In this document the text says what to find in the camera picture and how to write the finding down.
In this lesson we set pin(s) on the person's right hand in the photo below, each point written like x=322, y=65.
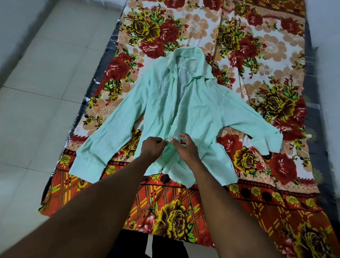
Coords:
x=187, y=150

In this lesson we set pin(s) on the person's right forearm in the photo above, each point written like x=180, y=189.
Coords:
x=228, y=218

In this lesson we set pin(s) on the person's black trousers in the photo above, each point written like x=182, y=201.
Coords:
x=143, y=246

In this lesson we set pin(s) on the person's left forearm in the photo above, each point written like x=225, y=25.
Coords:
x=79, y=212

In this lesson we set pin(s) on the person's right thumb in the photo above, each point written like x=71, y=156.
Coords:
x=175, y=143

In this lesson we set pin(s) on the person's left thumb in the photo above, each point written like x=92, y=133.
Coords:
x=161, y=140

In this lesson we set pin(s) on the person's left hand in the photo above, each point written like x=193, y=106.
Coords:
x=151, y=149

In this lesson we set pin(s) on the floral patterned bedsheet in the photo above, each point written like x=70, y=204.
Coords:
x=265, y=79

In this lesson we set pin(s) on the mint green collared shirt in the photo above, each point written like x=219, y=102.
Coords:
x=175, y=111

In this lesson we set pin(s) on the dark plastic-wrapped mattress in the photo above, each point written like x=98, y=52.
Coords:
x=316, y=119

